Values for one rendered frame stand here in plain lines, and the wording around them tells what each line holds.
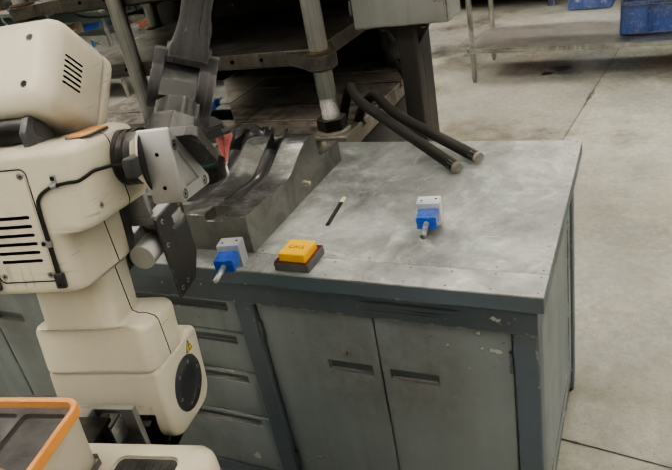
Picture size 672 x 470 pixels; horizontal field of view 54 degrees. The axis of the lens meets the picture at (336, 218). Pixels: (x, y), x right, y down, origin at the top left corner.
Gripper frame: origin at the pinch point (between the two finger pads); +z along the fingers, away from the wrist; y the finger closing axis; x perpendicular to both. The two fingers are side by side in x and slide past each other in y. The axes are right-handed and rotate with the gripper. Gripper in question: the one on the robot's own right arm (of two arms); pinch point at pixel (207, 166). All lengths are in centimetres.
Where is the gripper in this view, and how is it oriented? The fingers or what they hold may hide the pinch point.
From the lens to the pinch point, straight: 144.0
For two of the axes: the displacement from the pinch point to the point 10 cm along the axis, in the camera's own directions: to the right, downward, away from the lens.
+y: -8.4, 3.7, -3.8
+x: 5.1, 3.3, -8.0
